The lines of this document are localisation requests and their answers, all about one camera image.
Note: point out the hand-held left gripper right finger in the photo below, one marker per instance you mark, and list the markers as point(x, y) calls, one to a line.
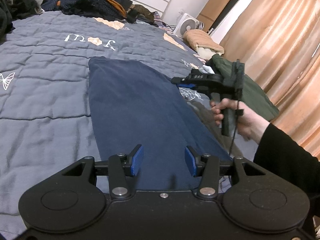
point(190, 162)

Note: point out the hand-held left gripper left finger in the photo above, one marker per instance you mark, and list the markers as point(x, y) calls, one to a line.
point(137, 161)

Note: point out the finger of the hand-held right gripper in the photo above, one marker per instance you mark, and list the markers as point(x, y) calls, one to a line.
point(186, 86)
point(181, 80)

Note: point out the navy t-shirt with yellow print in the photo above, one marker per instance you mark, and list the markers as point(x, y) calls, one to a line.
point(140, 110)

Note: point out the person's right forearm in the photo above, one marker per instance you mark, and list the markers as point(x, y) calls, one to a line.
point(287, 160)

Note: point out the person's right hand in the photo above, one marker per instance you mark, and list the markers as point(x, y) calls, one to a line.
point(250, 122)

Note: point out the dark green folded garment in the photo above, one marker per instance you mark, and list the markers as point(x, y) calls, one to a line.
point(255, 95)

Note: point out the beige pillow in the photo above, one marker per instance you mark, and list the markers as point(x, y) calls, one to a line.
point(202, 41)

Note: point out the white fan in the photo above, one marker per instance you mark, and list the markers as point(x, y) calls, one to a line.
point(188, 25)

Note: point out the striped cloth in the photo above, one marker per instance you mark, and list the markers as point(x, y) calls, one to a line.
point(157, 17)

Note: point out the beige curtain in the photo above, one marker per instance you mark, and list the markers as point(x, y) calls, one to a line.
point(282, 42)

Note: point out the olive garment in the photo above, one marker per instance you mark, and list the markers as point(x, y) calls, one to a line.
point(143, 13)

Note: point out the tall cardboard box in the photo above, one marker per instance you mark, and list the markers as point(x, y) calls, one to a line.
point(220, 0)

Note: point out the grey quilted fish-print blanket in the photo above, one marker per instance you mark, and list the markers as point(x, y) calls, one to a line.
point(45, 100)

